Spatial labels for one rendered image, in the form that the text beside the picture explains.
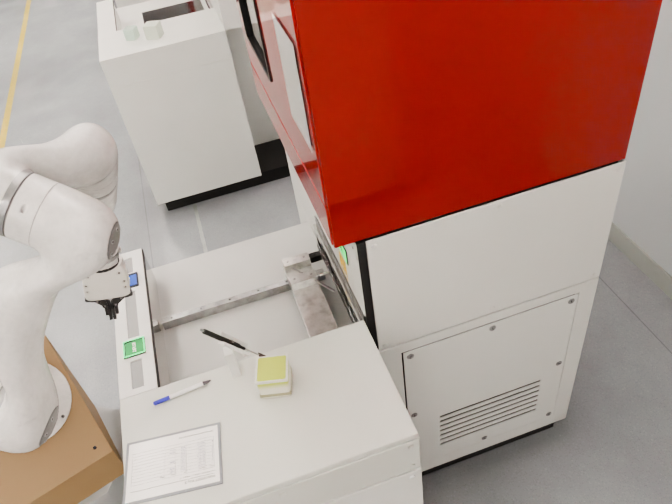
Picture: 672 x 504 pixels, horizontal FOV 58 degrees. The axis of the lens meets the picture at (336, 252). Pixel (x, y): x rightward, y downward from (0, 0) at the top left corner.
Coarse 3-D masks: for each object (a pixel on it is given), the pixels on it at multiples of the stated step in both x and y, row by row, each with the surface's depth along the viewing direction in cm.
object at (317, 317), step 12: (288, 276) 181; (312, 288) 176; (300, 300) 174; (312, 300) 173; (324, 300) 172; (300, 312) 171; (312, 312) 170; (324, 312) 169; (312, 324) 166; (324, 324) 166; (336, 324) 165; (312, 336) 163
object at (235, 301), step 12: (324, 276) 186; (264, 288) 183; (276, 288) 183; (288, 288) 185; (228, 300) 181; (240, 300) 182; (252, 300) 183; (192, 312) 180; (204, 312) 180; (216, 312) 182; (168, 324) 179; (180, 324) 180
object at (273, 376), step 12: (264, 360) 140; (276, 360) 140; (288, 360) 141; (264, 372) 137; (276, 372) 137; (288, 372) 139; (264, 384) 136; (276, 384) 136; (288, 384) 137; (264, 396) 139; (276, 396) 140
